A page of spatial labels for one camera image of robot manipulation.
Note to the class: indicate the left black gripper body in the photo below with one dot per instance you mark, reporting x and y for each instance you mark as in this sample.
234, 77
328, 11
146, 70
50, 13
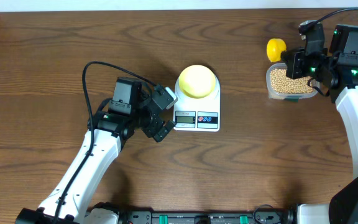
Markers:
155, 125

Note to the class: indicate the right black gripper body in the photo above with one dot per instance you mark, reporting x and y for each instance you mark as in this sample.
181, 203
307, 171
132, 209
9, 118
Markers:
312, 65

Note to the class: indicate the white digital kitchen scale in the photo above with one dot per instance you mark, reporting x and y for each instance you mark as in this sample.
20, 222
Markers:
202, 114

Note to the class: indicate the soybeans in container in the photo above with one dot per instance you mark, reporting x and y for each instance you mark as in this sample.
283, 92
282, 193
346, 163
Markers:
282, 84

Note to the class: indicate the clear plastic container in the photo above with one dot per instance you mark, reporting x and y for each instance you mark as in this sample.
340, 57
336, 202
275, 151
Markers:
283, 96

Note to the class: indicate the yellow measuring scoop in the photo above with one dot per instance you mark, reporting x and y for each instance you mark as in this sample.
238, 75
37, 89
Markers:
274, 49

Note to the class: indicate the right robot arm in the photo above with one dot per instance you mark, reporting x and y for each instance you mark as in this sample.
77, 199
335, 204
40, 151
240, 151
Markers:
337, 69

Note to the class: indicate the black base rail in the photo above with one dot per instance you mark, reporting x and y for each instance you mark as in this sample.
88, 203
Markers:
263, 216

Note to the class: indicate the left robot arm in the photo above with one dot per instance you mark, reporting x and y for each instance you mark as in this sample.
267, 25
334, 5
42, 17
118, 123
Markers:
111, 126

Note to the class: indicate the pale yellow bowl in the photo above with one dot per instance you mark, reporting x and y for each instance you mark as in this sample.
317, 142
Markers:
197, 81

